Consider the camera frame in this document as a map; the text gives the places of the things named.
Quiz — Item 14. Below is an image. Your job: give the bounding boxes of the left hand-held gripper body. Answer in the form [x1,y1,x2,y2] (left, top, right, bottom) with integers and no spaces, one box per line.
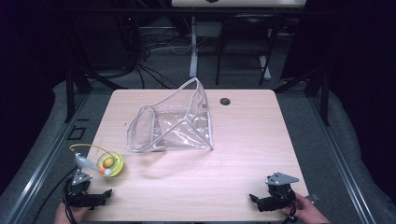
[63,169,95,208]

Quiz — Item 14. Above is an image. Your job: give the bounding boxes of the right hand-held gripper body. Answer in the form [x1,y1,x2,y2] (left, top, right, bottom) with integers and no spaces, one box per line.
[263,171,301,213]

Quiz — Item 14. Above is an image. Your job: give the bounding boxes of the black metal stand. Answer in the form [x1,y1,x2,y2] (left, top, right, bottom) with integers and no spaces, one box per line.
[64,60,129,123]
[273,66,332,127]

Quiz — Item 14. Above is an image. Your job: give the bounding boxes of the person's left hand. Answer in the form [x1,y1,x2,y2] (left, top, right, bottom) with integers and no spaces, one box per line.
[54,203,92,224]

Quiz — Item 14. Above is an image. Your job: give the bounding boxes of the aluminium floor rail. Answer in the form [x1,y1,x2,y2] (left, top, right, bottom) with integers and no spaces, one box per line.
[3,92,92,224]
[309,96,378,224]

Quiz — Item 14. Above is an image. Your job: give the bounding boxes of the clear plastic zipper bag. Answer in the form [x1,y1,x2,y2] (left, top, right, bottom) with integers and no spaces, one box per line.
[126,77,215,154]

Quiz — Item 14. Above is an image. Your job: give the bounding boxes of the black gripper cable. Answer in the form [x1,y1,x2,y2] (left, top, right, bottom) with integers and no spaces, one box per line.
[31,166,82,224]
[279,189,298,224]

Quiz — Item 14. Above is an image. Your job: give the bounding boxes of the black chair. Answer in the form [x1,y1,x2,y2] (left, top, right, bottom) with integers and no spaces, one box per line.
[215,12,283,87]

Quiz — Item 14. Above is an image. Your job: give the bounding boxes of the black tape square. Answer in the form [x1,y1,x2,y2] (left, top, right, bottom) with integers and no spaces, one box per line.
[66,125,88,141]

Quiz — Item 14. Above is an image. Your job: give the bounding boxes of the tangle of floor cables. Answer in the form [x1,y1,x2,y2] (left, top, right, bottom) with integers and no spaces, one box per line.
[118,15,195,91]

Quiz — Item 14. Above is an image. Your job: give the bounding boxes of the white desk with legs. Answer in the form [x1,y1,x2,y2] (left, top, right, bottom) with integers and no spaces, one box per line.
[171,0,308,81]

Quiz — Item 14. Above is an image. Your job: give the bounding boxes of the person's right hand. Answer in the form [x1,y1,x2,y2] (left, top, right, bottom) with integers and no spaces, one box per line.
[282,192,331,224]

